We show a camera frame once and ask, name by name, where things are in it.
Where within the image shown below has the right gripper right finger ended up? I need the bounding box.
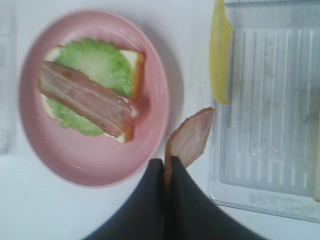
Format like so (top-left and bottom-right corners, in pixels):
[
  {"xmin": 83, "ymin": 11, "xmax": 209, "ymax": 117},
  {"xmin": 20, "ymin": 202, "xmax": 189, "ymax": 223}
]
[{"xmin": 171, "ymin": 156, "xmax": 264, "ymax": 240}]

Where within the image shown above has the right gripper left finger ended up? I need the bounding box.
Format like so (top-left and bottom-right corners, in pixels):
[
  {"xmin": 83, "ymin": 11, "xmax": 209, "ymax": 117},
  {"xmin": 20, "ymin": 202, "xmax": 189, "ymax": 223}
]
[{"xmin": 85, "ymin": 158, "xmax": 164, "ymax": 240}]

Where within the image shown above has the bacon strip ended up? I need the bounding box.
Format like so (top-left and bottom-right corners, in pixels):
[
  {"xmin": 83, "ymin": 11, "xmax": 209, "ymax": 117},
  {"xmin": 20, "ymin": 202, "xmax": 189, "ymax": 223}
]
[
  {"xmin": 38, "ymin": 60, "xmax": 141, "ymax": 138},
  {"xmin": 164, "ymin": 107, "xmax": 215, "ymax": 187}
]

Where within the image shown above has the green lettuce leaf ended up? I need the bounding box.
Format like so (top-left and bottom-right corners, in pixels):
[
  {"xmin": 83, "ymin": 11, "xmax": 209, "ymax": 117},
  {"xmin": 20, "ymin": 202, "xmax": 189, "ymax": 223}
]
[{"xmin": 47, "ymin": 38, "xmax": 134, "ymax": 137}]

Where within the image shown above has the white bread slice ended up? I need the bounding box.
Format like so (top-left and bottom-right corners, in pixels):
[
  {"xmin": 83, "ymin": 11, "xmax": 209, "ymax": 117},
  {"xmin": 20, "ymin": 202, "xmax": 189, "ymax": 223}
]
[{"xmin": 39, "ymin": 45, "xmax": 144, "ymax": 144}]

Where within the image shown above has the right clear plastic tray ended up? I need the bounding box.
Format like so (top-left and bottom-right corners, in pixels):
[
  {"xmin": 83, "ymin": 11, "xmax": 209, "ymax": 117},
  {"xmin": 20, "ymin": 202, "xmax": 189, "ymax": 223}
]
[{"xmin": 208, "ymin": 0, "xmax": 320, "ymax": 223}]

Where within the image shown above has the pink round plate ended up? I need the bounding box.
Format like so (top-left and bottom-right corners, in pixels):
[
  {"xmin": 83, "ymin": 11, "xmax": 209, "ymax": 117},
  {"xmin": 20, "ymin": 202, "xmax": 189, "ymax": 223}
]
[{"xmin": 18, "ymin": 9, "xmax": 170, "ymax": 187}]

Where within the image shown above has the yellow cheese slice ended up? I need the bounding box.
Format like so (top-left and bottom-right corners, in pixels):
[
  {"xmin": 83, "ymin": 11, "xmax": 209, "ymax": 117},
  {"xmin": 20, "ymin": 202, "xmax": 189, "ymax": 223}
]
[{"xmin": 209, "ymin": 0, "xmax": 233, "ymax": 104}]

